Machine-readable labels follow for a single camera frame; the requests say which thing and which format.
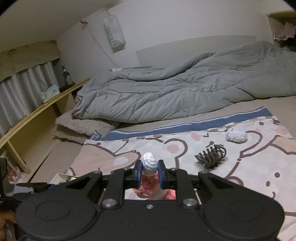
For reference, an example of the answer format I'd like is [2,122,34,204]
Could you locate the cartoon bear printed blanket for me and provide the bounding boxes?
[68,107,296,241]

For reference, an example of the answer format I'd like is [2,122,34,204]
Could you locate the pink white cloth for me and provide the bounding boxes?
[7,169,22,184]

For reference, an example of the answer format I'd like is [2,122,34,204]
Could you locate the pink crochet with white cone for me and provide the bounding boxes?
[133,152,167,200]

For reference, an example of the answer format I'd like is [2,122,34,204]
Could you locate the person's left hand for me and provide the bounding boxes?
[0,210,17,233]

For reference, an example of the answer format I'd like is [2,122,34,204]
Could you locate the grey duvet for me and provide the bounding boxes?
[71,40,296,123]

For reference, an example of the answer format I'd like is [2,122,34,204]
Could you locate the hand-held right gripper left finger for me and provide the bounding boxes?
[44,160,142,208]

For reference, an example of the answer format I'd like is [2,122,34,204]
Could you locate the black hair claw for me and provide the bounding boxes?
[195,144,227,168]

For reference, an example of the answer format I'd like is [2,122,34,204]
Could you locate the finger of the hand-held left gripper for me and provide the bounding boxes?
[14,182,57,197]

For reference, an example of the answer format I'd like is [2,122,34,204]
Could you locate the patterned curtain valance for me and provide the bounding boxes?
[0,40,61,82]

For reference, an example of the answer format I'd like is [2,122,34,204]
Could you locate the tissue packet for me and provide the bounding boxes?
[41,85,60,103]

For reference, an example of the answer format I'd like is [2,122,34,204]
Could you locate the white crochet scrunchie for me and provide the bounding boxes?
[225,128,248,143]

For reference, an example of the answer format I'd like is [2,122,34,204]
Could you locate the wooden bedside shelf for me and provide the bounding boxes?
[0,78,90,174]

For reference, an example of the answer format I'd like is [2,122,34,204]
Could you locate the white charger cable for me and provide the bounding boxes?
[87,22,123,72]

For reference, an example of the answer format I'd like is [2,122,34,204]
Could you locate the white headboard panel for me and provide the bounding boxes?
[136,35,258,68]

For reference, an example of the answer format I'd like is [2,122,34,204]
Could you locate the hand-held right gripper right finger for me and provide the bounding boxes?
[158,160,251,208]

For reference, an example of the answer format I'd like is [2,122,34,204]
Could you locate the white hanging tissue pouch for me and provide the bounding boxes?
[103,10,126,54]

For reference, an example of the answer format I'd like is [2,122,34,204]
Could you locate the beige fluffy blanket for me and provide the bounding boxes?
[51,109,121,144]

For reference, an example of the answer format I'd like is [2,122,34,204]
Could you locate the wooden shelf with clothes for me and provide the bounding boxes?
[267,10,296,48]

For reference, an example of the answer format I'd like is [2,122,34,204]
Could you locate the black tray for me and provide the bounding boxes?
[59,82,76,93]

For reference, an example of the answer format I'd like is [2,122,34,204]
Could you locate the grey curtain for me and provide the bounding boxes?
[0,62,59,138]

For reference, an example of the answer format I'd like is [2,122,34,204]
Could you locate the pink clothes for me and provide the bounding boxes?
[273,20,296,42]

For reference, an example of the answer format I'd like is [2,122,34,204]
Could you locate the white cardboard box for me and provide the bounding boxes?
[50,173,80,189]

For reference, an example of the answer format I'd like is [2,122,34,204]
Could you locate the green glass bottle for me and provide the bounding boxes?
[61,66,73,87]

